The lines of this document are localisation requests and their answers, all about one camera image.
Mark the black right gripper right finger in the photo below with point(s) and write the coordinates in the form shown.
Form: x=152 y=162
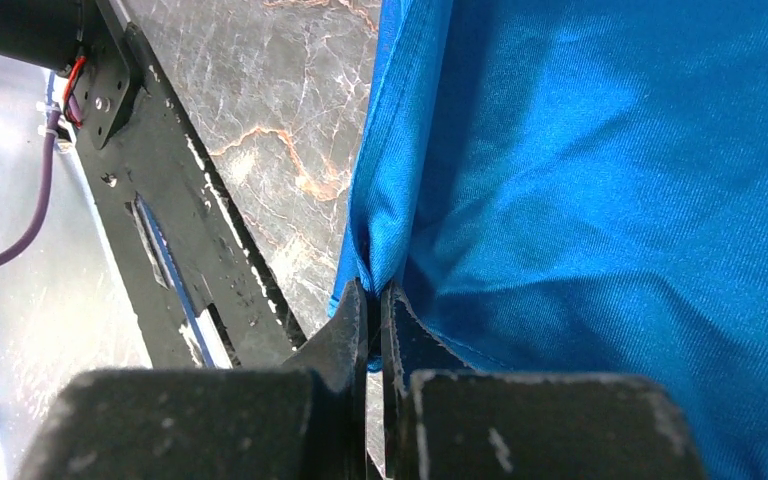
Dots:
x=443 y=420

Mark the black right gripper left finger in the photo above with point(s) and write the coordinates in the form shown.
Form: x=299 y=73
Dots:
x=304 y=419

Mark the blue cloth napkin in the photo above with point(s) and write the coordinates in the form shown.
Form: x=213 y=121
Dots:
x=579 y=186

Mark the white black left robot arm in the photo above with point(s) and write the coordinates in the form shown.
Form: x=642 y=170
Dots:
x=45 y=33

